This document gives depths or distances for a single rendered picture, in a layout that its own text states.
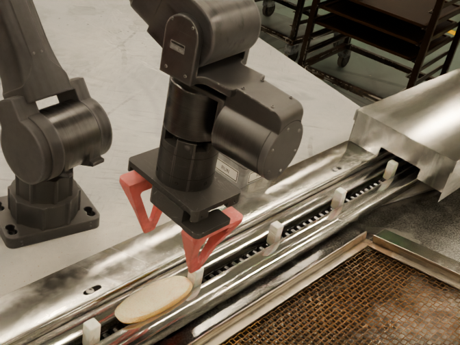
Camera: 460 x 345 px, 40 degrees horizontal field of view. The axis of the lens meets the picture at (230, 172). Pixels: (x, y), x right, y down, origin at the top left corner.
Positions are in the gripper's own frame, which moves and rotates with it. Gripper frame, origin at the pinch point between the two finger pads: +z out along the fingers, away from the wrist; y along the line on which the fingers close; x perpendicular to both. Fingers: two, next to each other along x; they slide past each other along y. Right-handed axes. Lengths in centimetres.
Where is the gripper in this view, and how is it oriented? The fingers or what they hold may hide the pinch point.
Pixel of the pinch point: (172, 244)
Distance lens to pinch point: 68.6
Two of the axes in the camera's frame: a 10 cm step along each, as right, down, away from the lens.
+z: -1.9, 8.1, 5.5
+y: 7.0, 5.0, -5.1
